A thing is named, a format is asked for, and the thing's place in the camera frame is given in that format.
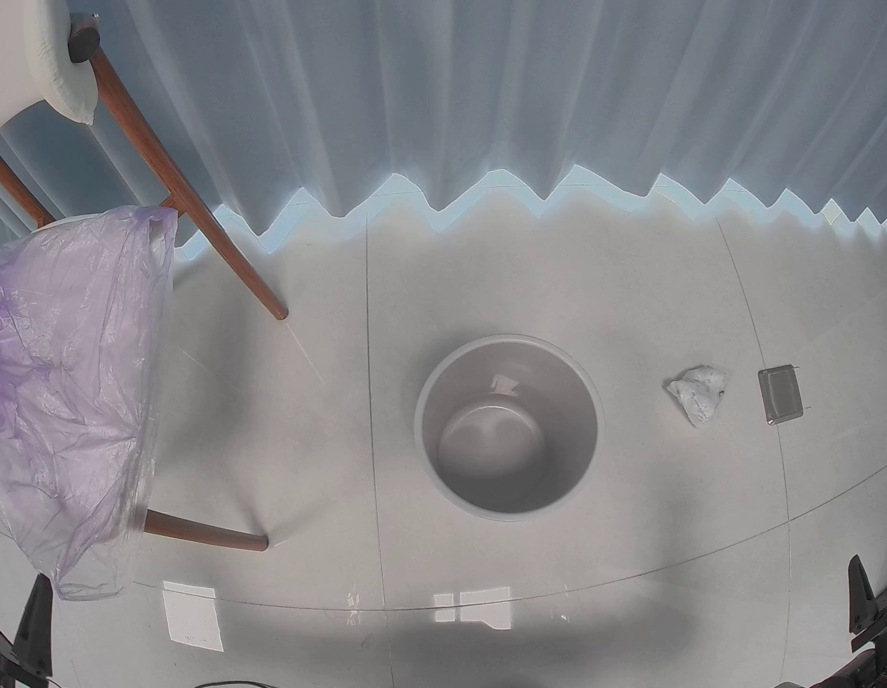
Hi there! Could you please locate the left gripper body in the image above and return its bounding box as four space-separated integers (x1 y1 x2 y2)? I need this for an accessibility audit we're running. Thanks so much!
0 653 54 688

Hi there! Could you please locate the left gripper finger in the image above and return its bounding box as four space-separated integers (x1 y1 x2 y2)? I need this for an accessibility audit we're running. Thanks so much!
13 574 54 677

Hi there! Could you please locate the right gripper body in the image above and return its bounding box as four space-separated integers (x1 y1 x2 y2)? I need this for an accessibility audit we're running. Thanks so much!
852 617 887 655

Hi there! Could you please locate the purple plastic bag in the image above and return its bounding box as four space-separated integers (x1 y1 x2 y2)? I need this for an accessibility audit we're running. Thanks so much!
0 205 179 602

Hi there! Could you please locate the white paper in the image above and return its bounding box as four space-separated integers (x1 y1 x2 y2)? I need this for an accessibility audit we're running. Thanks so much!
665 365 729 429

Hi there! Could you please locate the white trash bin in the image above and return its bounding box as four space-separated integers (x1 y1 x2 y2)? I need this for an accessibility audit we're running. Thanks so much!
413 334 602 523

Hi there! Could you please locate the white cushioned wooden chair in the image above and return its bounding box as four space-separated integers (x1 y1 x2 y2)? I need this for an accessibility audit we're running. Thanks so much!
0 0 290 553

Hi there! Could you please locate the white curtain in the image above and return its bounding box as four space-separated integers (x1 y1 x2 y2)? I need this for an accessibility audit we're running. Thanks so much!
0 0 887 259

